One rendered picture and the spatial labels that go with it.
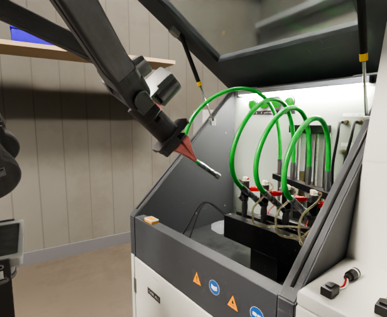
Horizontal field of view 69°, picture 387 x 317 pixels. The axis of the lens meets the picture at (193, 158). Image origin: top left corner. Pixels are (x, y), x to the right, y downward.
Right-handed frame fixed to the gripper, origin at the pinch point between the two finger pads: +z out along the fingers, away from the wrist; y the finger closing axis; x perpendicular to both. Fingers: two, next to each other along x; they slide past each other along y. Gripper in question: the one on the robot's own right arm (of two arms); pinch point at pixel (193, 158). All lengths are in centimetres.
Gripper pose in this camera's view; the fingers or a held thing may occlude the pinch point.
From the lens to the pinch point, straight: 70.7
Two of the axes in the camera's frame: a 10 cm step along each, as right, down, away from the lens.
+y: 6.2, -7.6, 2.0
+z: 6.6, 6.4, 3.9
